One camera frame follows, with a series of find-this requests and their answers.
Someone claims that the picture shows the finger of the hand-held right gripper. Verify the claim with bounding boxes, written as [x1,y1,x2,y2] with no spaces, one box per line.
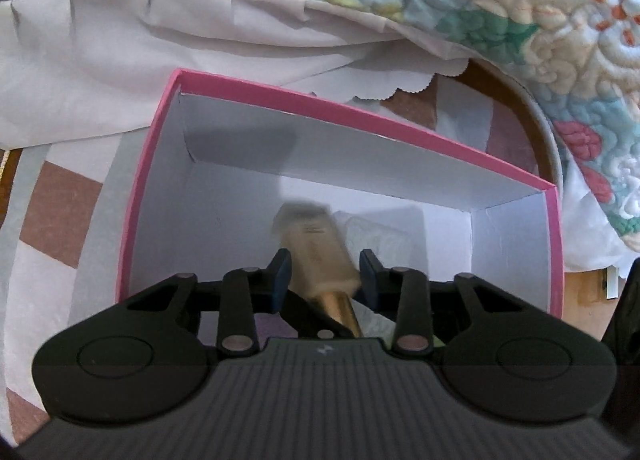
[600,255,640,343]

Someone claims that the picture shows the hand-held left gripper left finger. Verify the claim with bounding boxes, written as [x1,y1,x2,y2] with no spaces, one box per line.
[127,248,293,356]

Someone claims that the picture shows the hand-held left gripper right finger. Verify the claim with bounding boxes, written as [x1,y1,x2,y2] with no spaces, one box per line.
[359,248,523,356]

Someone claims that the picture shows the clear floss pick box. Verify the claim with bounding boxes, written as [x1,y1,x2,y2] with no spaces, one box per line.
[337,211,427,338]

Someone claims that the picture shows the beige foundation bottle gold cap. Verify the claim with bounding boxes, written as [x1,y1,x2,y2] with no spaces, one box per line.
[271,201,362,339]

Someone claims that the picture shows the purple plush toy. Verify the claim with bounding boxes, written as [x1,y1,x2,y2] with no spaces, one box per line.
[254,312,302,339]

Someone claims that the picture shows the pink cardboard box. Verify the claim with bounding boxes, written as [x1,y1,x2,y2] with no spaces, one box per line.
[116,68,565,338]

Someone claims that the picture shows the blue paper scrap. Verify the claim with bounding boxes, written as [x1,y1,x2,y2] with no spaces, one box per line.
[605,267,623,301]

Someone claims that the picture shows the checked grey brown rug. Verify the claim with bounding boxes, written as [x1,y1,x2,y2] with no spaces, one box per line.
[0,74,565,441]

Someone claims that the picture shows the floral quilted bedspread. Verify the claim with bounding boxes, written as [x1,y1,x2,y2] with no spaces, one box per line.
[0,0,640,261]

